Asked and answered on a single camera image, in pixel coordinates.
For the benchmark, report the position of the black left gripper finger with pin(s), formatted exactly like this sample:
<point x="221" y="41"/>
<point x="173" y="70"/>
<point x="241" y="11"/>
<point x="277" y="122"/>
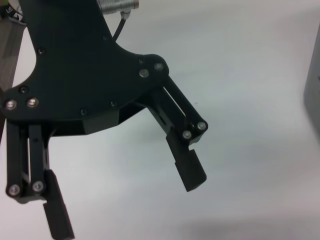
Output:
<point x="37" y="155"/>
<point x="180" y="145"/>

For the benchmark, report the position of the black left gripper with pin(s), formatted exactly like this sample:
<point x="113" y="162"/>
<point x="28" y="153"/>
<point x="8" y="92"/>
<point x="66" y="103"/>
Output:
<point x="75" y="75"/>

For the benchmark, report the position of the silver left wrist post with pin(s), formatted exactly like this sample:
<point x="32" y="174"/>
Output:
<point x="117" y="4"/>

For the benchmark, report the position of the grey-green perforated storage bin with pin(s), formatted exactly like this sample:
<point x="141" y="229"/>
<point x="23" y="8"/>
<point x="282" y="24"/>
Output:
<point x="313" y="87"/>

